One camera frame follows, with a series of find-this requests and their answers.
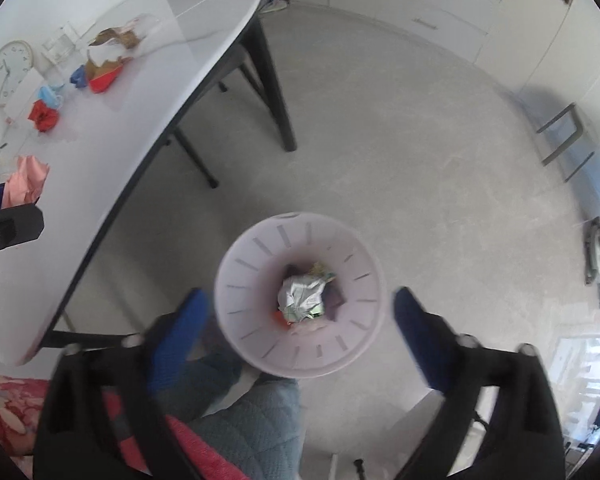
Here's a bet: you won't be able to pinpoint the light blue face mask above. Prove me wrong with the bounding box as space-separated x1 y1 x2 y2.
38 84 64 110

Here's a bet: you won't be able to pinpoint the brown torn snack wrapper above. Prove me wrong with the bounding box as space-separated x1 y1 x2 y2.
88 14 161 50

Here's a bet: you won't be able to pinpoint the silver foil wrapper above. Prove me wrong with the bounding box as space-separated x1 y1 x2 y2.
277 273 336 324

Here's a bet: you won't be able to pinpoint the white slotted trash bin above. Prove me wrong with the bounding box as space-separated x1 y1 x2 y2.
213 212 388 379

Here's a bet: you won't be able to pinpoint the clear glass pitcher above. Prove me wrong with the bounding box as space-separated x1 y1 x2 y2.
41 22 83 66

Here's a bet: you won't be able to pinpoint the white drawer cabinet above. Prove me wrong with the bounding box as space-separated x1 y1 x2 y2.
249 0 600 172

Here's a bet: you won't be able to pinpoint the white card box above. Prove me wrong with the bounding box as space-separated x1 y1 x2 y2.
4 67 45 122

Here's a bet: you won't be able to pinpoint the round white wall clock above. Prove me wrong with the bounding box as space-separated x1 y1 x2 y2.
0 40 34 107

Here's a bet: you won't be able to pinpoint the person's legs in teal trousers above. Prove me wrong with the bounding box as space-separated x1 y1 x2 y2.
151 318 307 480

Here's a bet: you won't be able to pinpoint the grey stool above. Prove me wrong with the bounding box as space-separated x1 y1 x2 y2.
536 100 600 188

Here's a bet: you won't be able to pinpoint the pink paper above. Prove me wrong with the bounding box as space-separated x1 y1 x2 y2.
2 155 50 209

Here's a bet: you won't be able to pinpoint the red brown wrapper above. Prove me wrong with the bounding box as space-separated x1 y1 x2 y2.
85 42 133 93

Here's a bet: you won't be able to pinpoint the red paper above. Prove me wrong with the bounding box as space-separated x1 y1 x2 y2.
28 99 59 132

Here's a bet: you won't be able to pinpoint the white oval table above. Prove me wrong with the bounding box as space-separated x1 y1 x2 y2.
0 0 298 366

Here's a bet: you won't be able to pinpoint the blue paper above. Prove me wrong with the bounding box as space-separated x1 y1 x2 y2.
70 64 88 89

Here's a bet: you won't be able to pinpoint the red floral jacket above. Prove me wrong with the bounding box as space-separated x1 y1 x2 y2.
0 375 246 479

